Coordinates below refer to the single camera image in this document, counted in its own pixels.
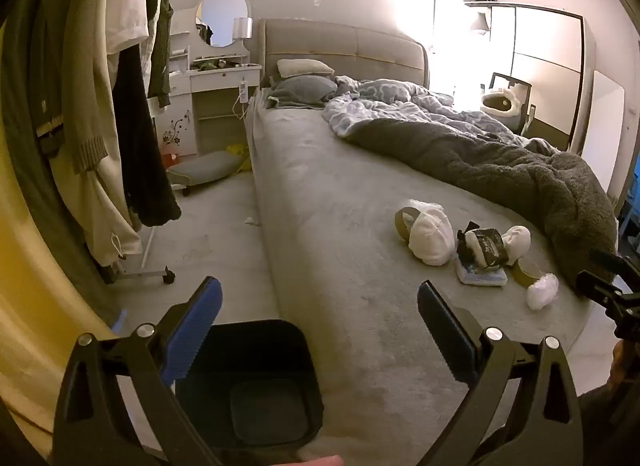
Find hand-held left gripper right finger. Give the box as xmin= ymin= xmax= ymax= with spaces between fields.
xmin=417 ymin=280 xmax=586 ymax=466

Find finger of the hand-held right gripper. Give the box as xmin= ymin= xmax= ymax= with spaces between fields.
xmin=587 ymin=247 xmax=640 ymax=277
xmin=575 ymin=270 xmax=640 ymax=341

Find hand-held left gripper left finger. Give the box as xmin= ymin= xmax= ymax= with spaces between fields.
xmin=52 ymin=276 xmax=236 ymax=466

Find white bubble wrap wad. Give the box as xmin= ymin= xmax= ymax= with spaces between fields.
xmin=525 ymin=273 xmax=560 ymax=311

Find blue tissue pack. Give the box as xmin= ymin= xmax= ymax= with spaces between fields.
xmin=455 ymin=260 xmax=509 ymax=289

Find black plastic waste bin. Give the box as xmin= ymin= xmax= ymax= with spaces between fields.
xmin=174 ymin=318 xmax=326 ymax=453

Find large white sock ball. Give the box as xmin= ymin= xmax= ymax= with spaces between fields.
xmin=407 ymin=201 xmax=457 ymax=267

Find small white sock ball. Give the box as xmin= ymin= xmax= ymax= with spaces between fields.
xmin=501 ymin=225 xmax=532 ymax=263

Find black printed packet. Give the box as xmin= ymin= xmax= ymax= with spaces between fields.
xmin=465 ymin=227 xmax=516 ymax=267

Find cardboard tape ring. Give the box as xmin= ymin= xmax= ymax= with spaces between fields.
xmin=394 ymin=205 xmax=422 ymax=243

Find wheeled clothes rack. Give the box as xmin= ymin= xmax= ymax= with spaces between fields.
xmin=102 ymin=223 xmax=177 ymax=287

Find person's fleece clothing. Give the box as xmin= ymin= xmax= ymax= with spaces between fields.
xmin=577 ymin=385 xmax=640 ymax=466

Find grey upholstered bed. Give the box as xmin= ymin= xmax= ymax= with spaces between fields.
xmin=244 ymin=18 xmax=621 ymax=462

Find grey floor cushion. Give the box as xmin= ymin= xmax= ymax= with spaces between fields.
xmin=166 ymin=151 xmax=246 ymax=197

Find grey fleece blanket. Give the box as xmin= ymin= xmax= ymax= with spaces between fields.
xmin=350 ymin=116 xmax=620 ymax=299

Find yellow plastic bag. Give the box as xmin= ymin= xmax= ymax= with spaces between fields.
xmin=225 ymin=144 xmax=254 ymax=173

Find black hanging garment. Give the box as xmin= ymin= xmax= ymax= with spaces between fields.
xmin=112 ymin=42 xmax=182 ymax=227

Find cream cat bed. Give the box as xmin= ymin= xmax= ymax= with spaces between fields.
xmin=479 ymin=86 xmax=522 ymax=120

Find wardrobe with sliding doors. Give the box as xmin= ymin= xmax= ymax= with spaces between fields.
xmin=464 ymin=0 xmax=599 ymax=154

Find blue patterned duvet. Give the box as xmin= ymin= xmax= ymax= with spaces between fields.
xmin=322 ymin=76 xmax=561 ymax=157

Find white vanity desk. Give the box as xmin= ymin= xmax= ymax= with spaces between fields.
xmin=161 ymin=43 xmax=264 ymax=159

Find grey pillow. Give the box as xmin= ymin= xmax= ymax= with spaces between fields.
xmin=267 ymin=74 xmax=340 ymax=109

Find beige knit cardigan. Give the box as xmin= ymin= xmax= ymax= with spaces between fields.
xmin=37 ymin=0 xmax=131 ymax=177

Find beige pillow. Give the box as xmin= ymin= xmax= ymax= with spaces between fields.
xmin=276 ymin=58 xmax=336 ymax=79

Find olive jacket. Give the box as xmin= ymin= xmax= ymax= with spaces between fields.
xmin=0 ymin=0 xmax=126 ymax=317

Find dark green hanging garment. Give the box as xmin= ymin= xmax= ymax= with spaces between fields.
xmin=146 ymin=0 xmax=174 ymax=109

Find oval vanity mirror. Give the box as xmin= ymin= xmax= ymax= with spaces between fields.
xmin=195 ymin=0 xmax=251 ymax=49

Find cream drawstring pants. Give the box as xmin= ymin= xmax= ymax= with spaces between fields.
xmin=92 ymin=136 xmax=145 ymax=267

